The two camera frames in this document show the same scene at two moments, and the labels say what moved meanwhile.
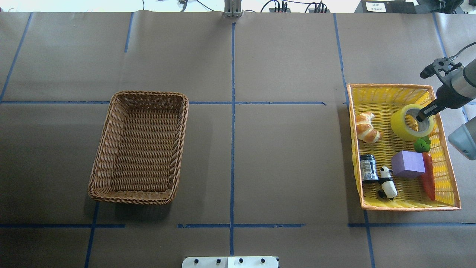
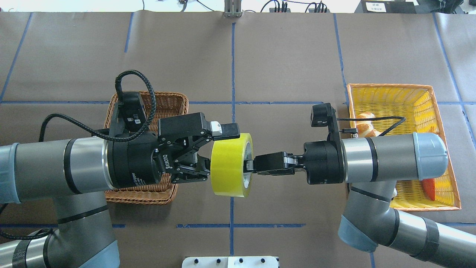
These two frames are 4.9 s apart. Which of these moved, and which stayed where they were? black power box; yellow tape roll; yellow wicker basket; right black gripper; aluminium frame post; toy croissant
Moved: right black gripper; yellow tape roll
Stayed: black power box; yellow wicker basket; toy croissant; aluminium frame post
